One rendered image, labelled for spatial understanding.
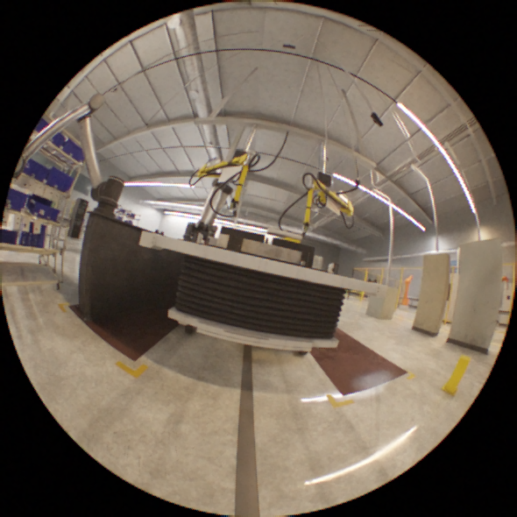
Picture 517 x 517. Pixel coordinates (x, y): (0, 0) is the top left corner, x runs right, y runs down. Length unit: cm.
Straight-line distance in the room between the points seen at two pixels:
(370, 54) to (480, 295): 901
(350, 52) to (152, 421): 1035
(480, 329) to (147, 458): 446
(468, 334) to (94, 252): 549
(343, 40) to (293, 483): 1021
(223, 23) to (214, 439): 1092
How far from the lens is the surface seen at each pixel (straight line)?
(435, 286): 459
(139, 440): 85
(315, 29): 947
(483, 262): 430
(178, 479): 79
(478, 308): 422
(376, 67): 977
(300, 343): 93
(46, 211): 213
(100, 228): 148
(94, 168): 177
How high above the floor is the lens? 78
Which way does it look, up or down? 4 degrees up
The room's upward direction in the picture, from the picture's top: 12 degrees clockwise
